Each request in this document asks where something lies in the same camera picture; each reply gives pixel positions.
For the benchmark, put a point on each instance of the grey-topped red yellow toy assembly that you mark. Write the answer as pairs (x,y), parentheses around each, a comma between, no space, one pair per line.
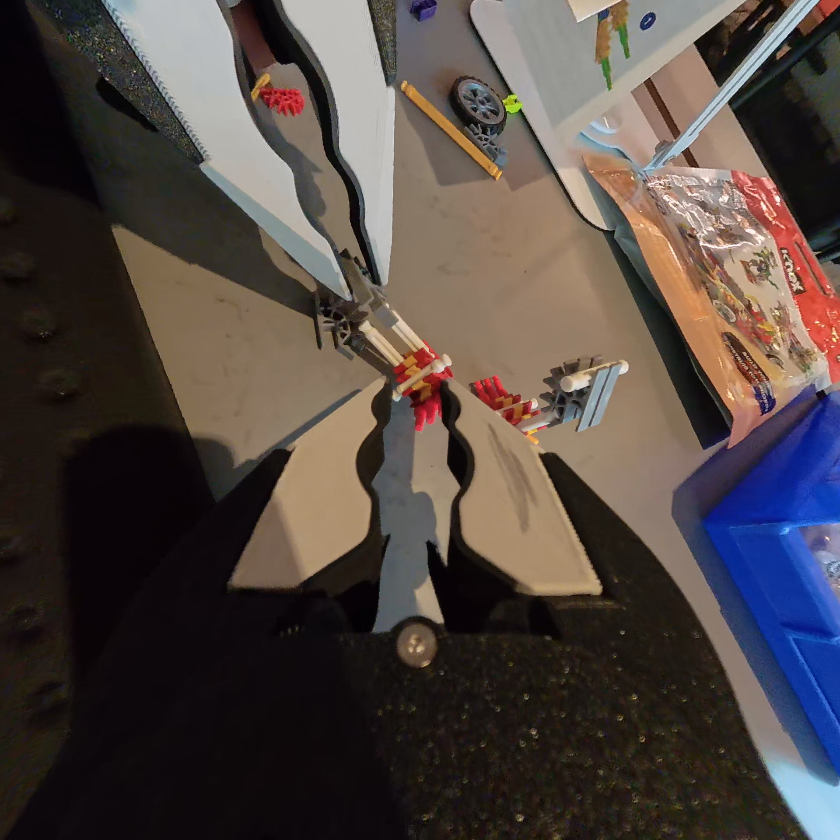
(564,394)

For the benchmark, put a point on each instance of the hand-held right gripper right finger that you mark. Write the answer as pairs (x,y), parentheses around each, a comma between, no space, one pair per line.
(525,525)

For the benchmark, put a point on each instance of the clear plastic bag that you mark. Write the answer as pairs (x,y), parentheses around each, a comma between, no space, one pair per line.
(827,558)

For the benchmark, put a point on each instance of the black toy wheel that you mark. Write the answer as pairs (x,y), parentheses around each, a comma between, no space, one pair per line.
(478,105)

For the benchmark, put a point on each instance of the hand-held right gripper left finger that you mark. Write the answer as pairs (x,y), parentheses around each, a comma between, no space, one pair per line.
(308,512)

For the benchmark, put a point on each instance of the black dimpled plastic panel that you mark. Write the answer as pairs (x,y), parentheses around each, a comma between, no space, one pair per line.
(52,394)

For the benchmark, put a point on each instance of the orange toy parts bag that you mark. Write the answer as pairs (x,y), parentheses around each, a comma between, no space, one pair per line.
(709,282)

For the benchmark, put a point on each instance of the small red yellow toy assembly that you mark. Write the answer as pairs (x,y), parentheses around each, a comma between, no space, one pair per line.
(420,380)

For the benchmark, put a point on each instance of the blue plastic bin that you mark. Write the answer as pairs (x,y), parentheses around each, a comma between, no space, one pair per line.
(768,590)

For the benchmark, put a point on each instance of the small yellow connector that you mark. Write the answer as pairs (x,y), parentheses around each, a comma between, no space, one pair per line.
(260,85)

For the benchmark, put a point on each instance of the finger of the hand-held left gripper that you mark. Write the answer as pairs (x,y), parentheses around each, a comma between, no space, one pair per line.
(358,98)
(210,111)

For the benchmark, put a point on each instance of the small purple connector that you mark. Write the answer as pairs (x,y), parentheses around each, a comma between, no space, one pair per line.
(423,9)

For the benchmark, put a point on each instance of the yellow toy rod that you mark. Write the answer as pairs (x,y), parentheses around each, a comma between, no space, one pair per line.
(453,131)

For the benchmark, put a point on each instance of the small green connector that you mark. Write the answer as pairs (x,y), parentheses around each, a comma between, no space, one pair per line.
(510,103)

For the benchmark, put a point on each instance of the small red connector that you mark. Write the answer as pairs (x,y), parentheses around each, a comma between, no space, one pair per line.
(282,100)

